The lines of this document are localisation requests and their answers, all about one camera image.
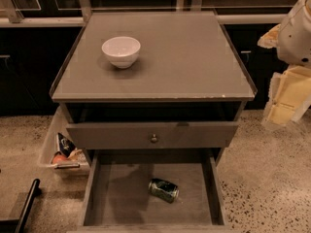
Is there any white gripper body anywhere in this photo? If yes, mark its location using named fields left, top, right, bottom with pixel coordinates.
left=277, top=0, right=311, bottom=66

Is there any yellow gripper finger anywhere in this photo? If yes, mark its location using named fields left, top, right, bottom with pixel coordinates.
left=258, top=24, right=280, bottom=49
left=262, top=65, right=311, bottom=126

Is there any crushed green can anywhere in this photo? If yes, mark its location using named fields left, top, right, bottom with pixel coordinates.
left=148, top=178, right=179, bottom=203

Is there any closed top drawer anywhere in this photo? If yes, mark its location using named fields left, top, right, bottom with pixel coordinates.
left=66, top=121, right=238, bottom=150

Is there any grey drawer cabinet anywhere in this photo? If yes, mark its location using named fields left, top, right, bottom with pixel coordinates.
left=49, top=11, right=259, bottom=233

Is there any round drawer knob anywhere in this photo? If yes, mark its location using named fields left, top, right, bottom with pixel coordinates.
left=150, top=134, right=158, bottom=144

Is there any open middle drawer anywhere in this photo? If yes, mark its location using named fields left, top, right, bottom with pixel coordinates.
left=69, top=150, right=234, bottom=233

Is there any white ceramic bowl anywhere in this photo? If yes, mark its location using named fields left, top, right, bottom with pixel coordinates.
left=101, top=36, right=141, bottom=69

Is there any tan snack bag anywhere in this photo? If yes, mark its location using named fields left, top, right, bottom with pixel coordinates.
left=68, top=149, right=86, bottom=163

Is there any dark snack bag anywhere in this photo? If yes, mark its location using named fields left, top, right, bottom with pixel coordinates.
left=56, top=133, right=76, bottom=157

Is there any clear plastic bin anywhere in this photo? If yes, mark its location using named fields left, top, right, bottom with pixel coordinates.
left=38, top=107, right=89, bottom=179

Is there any metal railing shelf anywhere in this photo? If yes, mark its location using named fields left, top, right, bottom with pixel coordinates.
left=1, top=0, right=297, bottom=27

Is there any black bar object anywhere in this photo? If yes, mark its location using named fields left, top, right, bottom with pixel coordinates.
left=0, top=179, right=42, bottom=233

